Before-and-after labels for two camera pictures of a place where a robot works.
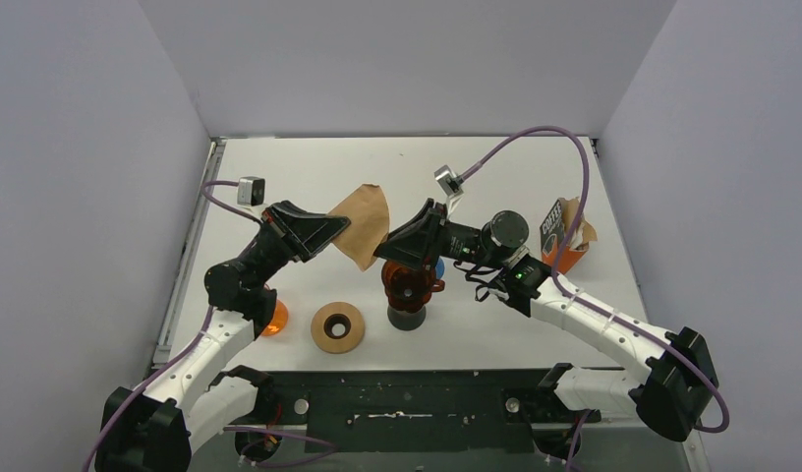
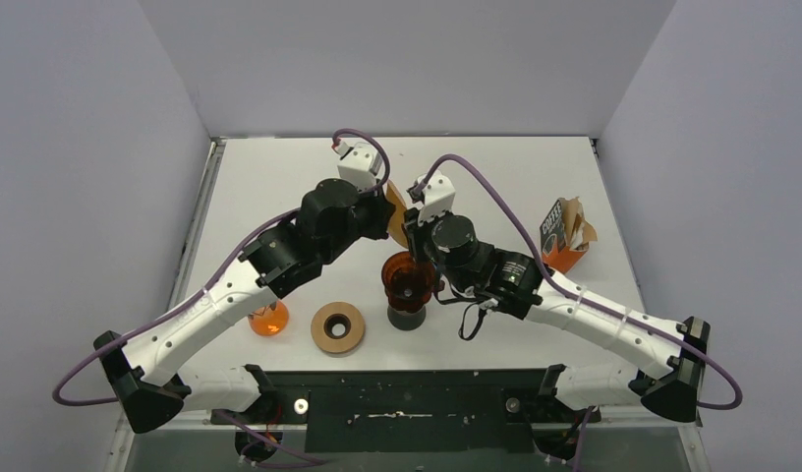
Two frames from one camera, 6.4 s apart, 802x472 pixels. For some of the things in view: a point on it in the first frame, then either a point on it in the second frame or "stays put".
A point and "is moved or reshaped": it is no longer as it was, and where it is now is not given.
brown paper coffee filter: (368, 211) is moved or reshaped
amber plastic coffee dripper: (409, 288) stays put
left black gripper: (278, 230) → (377, 212)
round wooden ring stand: (335, 327) stays put
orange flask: (278, 321) stays put
